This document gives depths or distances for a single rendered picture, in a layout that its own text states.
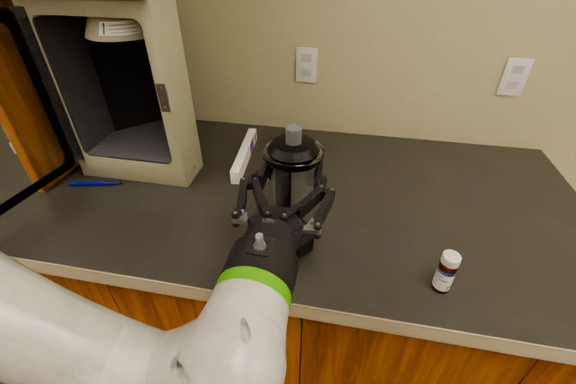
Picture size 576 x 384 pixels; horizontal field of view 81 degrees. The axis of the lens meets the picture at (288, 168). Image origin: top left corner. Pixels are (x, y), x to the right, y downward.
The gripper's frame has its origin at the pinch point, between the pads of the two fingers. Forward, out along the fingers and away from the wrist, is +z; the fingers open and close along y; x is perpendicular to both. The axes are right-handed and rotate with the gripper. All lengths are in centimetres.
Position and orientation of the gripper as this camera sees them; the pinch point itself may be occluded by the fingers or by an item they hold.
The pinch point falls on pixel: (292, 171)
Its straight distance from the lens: 62.1
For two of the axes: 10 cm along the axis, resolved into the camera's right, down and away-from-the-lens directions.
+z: 1.9, -5.5, 8.2
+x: -0.1, 8.3, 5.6
